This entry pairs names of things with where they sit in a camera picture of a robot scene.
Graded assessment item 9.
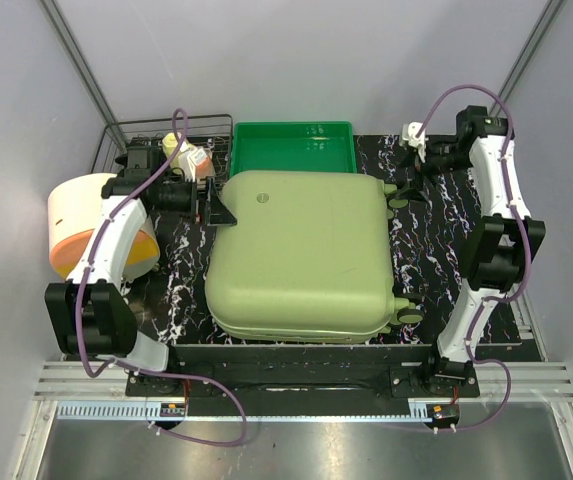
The pink foam cup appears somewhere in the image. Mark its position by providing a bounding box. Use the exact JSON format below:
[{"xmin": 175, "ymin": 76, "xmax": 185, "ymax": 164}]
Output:
[{"xmin": 195, "ymin": 151, "xmax": 215, "ymax": 178}]

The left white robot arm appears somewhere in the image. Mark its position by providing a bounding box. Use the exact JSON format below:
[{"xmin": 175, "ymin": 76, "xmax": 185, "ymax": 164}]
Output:
[{"xmin": 45, "ymin": 133, "xmax": 236, "ymax": 396}]

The black wire rack basket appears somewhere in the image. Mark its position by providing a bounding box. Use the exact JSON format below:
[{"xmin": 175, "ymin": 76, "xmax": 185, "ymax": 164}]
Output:
[{"xmin": 90, "ymin": 114, "xmax": 234, "ymax": 180}]

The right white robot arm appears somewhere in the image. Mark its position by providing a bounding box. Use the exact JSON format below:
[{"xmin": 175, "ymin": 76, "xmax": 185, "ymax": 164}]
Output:
[{"xmin": 399, "ymin": 106, "xmax": 546, "ymax": 397}]

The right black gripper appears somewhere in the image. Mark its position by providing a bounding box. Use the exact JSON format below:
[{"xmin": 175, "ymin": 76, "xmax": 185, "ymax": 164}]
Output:
[{"xmin": 394, "ymin": 140, "xmax": 471, "ymax": 204}]

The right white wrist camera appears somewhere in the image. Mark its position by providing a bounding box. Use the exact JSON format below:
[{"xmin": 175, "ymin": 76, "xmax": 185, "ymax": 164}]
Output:
[{"xmin": 399, "ymin": 122, "xmax": 426, "ymax": 150}]

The yellow plastic bottle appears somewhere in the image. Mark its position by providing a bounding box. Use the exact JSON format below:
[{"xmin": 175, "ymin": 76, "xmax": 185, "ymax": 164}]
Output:
[{"xmin": 162, "ymin": 132, "xmax": 189, "ymax": 162}]

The green plastic tray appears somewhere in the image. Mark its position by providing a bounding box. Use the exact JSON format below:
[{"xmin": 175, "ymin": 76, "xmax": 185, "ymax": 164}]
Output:
[{"xmin": 229, "ymin": 121, "xmax": 357, "ymax": 177}]

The green hard-shell suitcase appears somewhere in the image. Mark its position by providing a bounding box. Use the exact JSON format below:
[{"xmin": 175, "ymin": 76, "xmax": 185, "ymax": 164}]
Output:
[{"xmin": 205, "ymin": 170, "xmax": 423, "ymax": 344}]

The white orange cylindrical container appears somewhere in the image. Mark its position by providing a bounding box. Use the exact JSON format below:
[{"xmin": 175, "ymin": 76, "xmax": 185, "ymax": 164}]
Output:
[{"xmin": 47, "ymin": 172, "xmax": 160, "ymax": 281}]

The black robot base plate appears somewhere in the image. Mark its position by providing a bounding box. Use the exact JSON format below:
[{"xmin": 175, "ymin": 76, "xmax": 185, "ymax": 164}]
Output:
[{"xmin": 125, "ymin": 343, "xmax": 482, "ymax": 401}]

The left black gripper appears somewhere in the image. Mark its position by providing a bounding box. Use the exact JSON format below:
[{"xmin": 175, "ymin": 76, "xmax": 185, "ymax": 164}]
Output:
[{"xmin": 154, "ymin": 176, "xmax": 238, "ymax": 227}]

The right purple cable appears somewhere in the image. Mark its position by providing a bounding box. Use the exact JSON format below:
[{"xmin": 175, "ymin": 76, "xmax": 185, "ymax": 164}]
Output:
[{"xmin": 413, "ymin": 85, "xmax": 532, "ymax": 434}]

